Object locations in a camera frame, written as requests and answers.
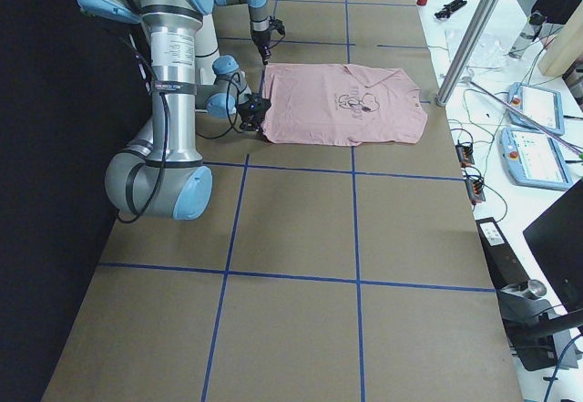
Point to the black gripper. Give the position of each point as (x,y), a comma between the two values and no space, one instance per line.
(260,111)
(261,41)

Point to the pink Snoopy t-shirt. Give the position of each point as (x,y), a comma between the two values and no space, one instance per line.
(341,105)

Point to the black small tripod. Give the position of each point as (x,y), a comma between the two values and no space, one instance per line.
(449,9)

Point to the far orange connector module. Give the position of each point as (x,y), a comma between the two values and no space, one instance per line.
(464,153)

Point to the orange connector module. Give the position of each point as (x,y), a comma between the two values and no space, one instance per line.
(475,189)
(464,153)

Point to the clear plastic bag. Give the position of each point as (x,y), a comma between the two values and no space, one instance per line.
(489,52)

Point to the near orange connector module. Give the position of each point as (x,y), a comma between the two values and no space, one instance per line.
(475,189)

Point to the near blue teach pendant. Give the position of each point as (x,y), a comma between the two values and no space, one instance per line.
(532,159)

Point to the blue teach pendant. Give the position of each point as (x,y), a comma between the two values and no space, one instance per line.
(542,105)
(532,159)

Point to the far blue teach pendant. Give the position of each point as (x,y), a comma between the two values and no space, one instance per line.
(542,105)

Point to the black power adapter box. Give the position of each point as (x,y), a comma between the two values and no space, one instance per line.
(503,265)

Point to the wooden board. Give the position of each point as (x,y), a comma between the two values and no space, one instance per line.
(565,49)

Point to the black monitor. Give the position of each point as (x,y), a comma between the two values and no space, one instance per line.
(555,240)

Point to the black clamp stand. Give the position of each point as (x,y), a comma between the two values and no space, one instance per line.
(540,335)

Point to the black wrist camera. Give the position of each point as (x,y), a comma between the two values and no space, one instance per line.
(278,26)

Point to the aluminium frame post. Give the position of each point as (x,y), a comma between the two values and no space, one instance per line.
(475,29)

